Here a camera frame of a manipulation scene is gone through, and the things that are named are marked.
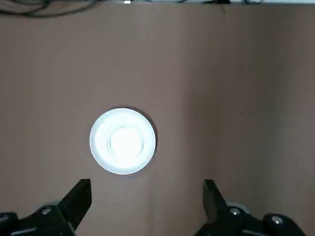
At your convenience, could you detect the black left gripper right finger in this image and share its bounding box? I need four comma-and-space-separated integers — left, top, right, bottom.
195, 179, 310, 236

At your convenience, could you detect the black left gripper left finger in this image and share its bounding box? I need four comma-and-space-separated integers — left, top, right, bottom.
0, 178, 92, 236

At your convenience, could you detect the clear petri dish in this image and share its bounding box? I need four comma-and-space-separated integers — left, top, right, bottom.
107, 126, 145, 162

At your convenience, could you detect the white round plate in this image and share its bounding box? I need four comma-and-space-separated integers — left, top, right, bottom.
89, 108, 157, 176

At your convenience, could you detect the black looped desk cable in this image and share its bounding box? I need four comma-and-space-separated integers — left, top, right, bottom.
0, 0, 99, 17

